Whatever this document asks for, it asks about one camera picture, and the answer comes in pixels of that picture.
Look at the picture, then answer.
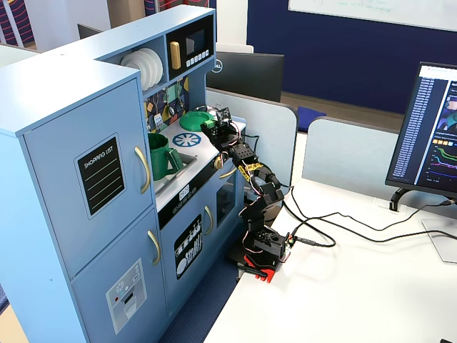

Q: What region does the white whiteboard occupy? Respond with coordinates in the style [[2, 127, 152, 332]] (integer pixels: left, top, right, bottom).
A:
[[287, 0, 457, 33]]

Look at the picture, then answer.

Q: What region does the frosted partition panel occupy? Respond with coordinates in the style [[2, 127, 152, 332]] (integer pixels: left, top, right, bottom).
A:
[[0, 43, 42, 71]]

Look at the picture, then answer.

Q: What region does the green round lid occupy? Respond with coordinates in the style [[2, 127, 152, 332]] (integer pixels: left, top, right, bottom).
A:
[[179, 110, 218, 133]]

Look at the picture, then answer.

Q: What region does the grey toy sink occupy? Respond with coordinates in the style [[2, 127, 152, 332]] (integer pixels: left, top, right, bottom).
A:
[[154, 151, 199, 197]]

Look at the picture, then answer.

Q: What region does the blue toy kitchen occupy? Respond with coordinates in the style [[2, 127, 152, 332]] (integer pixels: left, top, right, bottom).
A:
[[0, 5, 247, 343]]

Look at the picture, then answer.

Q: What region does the gold fridge door handle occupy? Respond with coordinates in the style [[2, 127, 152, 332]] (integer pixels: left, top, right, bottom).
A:
[[134, 145, 151, 196]]

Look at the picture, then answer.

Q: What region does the steel toy slotted spatula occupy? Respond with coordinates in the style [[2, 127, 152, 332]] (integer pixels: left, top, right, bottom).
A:
[[153, 93, 164, 129]]

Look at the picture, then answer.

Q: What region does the black toy microwave door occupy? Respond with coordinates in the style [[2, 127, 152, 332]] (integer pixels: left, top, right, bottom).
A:
[[166, 16, 215, 81]]

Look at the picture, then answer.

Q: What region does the green container with handle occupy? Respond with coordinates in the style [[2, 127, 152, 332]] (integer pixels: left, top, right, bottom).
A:
[[147, 132, 185, 182]]

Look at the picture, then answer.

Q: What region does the black monitor with lit screen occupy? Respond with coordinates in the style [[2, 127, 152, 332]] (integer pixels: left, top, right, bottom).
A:
[[384, 61, 457, 199]]

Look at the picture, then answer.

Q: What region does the blue freezer door water dispenser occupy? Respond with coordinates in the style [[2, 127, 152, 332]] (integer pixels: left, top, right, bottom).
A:
[[70, 207, 169, 343]]

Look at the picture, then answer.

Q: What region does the steel toy ladle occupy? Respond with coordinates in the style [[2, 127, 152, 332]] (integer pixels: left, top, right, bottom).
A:
[[166, 84, 178, 117]]

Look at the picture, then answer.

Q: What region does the white toy plate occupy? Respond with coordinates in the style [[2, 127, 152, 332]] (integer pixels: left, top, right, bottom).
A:
[[146, 48, 164, 85], [137, 49, 160, 89], [120, 52, 153, 90]]

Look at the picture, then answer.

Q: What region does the gold microwave door handle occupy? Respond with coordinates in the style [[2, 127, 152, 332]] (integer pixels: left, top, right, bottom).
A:
[[169, 41, 181, 70]]

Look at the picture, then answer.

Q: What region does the gold freezer door handle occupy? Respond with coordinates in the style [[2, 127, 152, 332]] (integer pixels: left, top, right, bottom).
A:
[[147, 229, 161, 267]]

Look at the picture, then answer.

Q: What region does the grey desk partition panel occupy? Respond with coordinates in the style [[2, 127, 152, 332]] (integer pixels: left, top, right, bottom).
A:
[[301, 116, 408, 189], [206, 87, 299, 187]]

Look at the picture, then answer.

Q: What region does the red table clamp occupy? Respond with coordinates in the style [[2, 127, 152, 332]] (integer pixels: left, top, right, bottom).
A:
[[237, 252, 278, 284]]

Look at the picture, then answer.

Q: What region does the blue dishwasher door with sticker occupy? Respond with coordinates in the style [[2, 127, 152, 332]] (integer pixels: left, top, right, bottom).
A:
[[159, 194, 215, 315]]

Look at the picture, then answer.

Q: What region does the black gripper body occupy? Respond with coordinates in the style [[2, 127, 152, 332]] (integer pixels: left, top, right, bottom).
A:
[[216, 121, 247, 147]]

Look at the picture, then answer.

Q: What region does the black monitor stand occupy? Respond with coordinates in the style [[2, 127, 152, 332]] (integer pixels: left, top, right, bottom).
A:
[[388, 186, 411, 212]]

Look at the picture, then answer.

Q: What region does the black Dell monitor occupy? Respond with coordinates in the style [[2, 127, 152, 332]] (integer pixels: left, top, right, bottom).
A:
[[206, 51, 286, 104]]

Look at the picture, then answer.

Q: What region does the silver monitor base plate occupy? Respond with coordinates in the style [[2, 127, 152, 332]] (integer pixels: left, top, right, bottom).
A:
[[421, 217, 457, 265]]

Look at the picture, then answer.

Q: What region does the blue oven door with window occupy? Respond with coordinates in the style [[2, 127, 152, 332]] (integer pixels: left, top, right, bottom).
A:
[[209, 166, 248, 237]]

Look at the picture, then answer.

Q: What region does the black cable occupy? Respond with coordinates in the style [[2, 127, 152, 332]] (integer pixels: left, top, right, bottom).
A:
[[291, 199, 457, 247], [246, 134, 457, 247]]

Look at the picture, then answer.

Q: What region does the blue fridge door shopping list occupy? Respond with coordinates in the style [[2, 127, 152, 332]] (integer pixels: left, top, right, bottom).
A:
[[23, 76, 157, 279]]

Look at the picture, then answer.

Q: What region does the brown wooden cabinet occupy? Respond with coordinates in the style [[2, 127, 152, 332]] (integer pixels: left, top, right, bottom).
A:
[[106, 0, 147, 29]]

